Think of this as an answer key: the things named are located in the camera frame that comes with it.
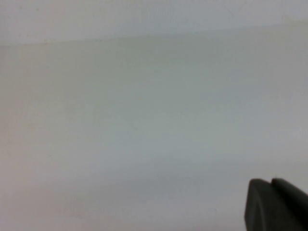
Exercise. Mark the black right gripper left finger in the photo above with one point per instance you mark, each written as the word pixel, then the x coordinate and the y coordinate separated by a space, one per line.
pixel 261 207

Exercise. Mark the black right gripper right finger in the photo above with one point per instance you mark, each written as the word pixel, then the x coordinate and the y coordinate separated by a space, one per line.
pixel 294 211

